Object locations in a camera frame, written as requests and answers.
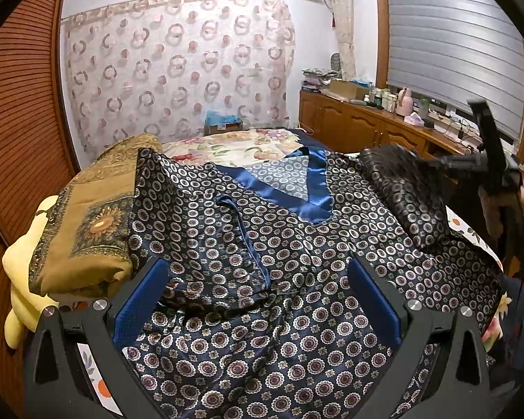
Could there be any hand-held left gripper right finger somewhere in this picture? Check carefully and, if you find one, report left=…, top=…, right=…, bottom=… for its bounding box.
left=348, top=257, right=492, bottom=419

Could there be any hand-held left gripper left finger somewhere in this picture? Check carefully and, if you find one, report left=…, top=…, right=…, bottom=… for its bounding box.
left=24, top=257, right=172, bottom=419

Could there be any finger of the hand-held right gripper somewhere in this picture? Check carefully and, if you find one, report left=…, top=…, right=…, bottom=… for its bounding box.
left=419, top=150, right=485, bottom=179

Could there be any grey patterned garment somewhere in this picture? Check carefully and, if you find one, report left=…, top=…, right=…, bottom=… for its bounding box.
left=360, top=144, right=452, bottom=249

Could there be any blue patterned satin robe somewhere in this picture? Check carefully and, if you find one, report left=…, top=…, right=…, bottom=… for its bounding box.
left=122, top=147, right=505, bottom=419

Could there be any person's right hand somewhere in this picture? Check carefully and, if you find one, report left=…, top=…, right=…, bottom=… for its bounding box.
left=478, top=183, right=507, bottom=240

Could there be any pink kettle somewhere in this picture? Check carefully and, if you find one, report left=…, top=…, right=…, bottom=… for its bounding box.
left=396, top=88, right=413, bottom=117

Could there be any row of toiletry bottles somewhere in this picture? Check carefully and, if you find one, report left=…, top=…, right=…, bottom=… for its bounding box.
left=367, top=88, right=398, bottom=112

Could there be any grey window blind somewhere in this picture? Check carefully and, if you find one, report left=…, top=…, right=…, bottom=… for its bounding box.
left=384, top=0, right=524, bottom=140

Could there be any brown floral folded quilt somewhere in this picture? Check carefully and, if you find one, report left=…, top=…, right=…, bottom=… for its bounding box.
left=28, top=134, right=164, bottom=295

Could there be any wooden sideboard cabinet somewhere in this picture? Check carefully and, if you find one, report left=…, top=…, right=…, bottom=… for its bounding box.
left=299, top=89, right=485, bottom=160

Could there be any yellow pillow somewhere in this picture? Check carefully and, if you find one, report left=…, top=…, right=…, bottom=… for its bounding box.
left=2, top=194, right=62, bottom=350

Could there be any open cardboard box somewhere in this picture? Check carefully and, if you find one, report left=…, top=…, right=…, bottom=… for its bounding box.
left=327, top=79, right=370, bottom=101

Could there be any stack of folded cloths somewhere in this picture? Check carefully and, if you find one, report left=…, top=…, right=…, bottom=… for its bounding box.
left=301, top=67, right=339, bottom=93

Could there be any rose print blanket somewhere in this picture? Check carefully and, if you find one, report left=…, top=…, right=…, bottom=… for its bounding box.
left=159, top=127, right=306, bottom=169

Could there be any white lace drape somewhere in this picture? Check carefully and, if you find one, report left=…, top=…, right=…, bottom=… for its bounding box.
left=329, top=0, right=359, bottom=75

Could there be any cardboard box with blue cloth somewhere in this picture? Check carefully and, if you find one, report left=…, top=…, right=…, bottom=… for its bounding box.
left=204, top=111, right=244, bottom=136

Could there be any wooden louvered wardrobe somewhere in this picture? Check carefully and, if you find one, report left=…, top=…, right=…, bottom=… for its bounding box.
left=0, top=0, right=81, bottom=385

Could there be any circle pattern curtain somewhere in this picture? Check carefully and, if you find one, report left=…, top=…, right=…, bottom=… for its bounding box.
left=61, top=0, right=298, bottom=158

